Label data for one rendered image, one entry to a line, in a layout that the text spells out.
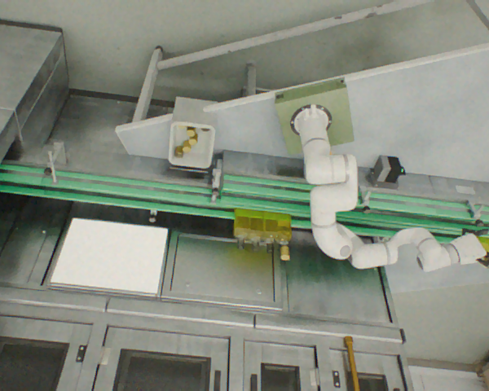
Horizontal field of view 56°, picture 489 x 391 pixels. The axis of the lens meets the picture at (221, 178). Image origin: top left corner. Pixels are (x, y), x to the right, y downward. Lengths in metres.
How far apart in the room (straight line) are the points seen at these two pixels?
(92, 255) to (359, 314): 1.09
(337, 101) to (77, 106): 1.48
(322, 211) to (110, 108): 1.45
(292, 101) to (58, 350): 1.21
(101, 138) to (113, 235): 0.66
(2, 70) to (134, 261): 1.04
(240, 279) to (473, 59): 1.17
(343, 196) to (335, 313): 0.55
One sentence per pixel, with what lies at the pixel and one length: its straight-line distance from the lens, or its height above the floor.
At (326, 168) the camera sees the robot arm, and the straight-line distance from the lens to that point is 1.55.
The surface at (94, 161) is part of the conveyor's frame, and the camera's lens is 2.02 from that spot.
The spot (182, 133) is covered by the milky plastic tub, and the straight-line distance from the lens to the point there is 1.90.
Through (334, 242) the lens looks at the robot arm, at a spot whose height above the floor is 1.23.
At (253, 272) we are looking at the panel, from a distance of 1.92.
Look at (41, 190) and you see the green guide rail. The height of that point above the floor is 0.94.
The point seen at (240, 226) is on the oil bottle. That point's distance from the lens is 1.85.
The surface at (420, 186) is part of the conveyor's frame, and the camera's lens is 2.12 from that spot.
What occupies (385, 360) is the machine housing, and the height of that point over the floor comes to 1.46.
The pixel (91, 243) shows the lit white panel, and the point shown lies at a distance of 1.97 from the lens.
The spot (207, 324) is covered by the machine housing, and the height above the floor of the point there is 1.40.
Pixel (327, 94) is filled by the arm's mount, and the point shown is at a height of 0.82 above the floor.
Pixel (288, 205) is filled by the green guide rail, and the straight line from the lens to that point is 1.92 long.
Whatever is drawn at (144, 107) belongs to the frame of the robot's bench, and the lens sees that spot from 2.13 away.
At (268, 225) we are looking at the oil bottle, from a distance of 1.88.
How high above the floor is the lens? 2.23
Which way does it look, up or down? 45 degrees down
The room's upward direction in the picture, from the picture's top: 176 degrees counter-clockwise
